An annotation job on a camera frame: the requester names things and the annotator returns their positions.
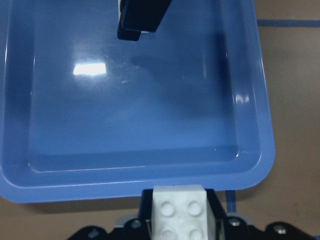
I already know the blue plastic tray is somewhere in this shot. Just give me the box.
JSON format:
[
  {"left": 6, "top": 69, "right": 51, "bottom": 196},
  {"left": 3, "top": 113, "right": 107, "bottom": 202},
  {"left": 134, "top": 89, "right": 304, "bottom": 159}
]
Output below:
[{"left": 0, "top": 0, "right": 275, "bottom": 203}]

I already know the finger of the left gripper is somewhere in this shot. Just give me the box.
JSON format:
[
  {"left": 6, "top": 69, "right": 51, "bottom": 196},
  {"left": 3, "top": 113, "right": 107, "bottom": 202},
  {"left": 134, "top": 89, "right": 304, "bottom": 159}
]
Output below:
[{"left": 117, "top": 0, "right": 171, "bottom": 41}]

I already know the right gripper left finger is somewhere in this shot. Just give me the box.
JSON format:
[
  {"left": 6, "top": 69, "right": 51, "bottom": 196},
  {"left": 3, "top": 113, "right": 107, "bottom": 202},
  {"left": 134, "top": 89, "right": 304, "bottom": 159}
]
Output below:
[{"left": 138, "top": 189, "right": 153, "bottom": 220}]

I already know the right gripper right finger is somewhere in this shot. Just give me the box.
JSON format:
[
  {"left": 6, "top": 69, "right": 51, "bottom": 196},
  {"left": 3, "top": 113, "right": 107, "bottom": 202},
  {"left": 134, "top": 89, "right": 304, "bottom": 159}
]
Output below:
[{"left": 205, "top": 188, "right": 227, "bottom": 222}]

